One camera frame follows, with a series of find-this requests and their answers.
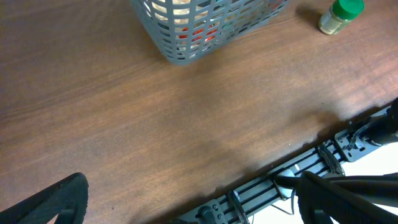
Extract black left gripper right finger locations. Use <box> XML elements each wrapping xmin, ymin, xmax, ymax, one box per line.
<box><xmin>295</xmin><ymin>172</ymin><xmax>397</xmax><ymax>224</ymax></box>

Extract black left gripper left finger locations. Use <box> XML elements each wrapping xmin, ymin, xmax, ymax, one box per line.
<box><xmin>1</xmin><ymin>172</ymin><xmax>89</xmax><ymax>224</ymax></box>

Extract green lid glass jar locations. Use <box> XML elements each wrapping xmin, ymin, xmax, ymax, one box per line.
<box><xmin>318</xmin><ymin>0</ymin><xmax>365</xmax><ymax>35</ymax></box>

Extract orange spaghetti packet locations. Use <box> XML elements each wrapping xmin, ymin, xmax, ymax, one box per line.
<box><xmin>177</xmin><ymin>0</ymin><xmax>284</xmax><ymax>44</ymax></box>

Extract grey plastic shopping basket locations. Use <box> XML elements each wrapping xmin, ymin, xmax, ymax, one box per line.
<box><xmin>130</xmin><ymin>0</ymin><xmax>288</xmax><ymax>65</ymax></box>

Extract beige powder pouch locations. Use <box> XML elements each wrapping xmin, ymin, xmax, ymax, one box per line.
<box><xmin>142</xmin><ymin>0</ymin><xmax>209</xmax><ymax>33</ymax></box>

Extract black aluminium mounting rail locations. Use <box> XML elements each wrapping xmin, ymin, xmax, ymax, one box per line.
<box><xmin>173</xmin><ymin>106</ymin><xmax>391</xmax><ymax>224</ymax></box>

